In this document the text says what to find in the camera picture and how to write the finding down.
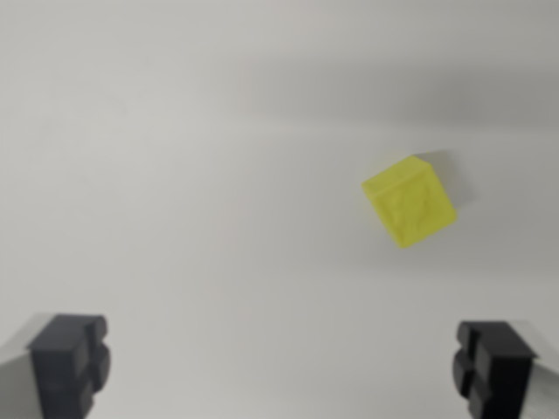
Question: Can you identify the black silver gripper right finger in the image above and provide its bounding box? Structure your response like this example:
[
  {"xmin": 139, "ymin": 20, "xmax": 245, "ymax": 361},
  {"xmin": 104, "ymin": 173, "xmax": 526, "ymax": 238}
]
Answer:
[{"xmin": 452, "ymin": 319, "xmax": 559, "ymax": 419}]

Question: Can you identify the black silver gripper left finger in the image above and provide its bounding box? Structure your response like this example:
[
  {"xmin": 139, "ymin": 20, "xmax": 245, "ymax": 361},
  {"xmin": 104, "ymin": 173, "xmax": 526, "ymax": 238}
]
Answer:
[{"xmin": 0, "ymin": 312, "xmax": 113, "ymax": 419}]

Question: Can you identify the yellow plastic cube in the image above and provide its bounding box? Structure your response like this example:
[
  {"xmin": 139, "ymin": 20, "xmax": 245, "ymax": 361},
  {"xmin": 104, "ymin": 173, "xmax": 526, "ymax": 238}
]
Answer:
[{"xmin": 360, "ymin": 154, "xmax": 459, "ymax": 251}]

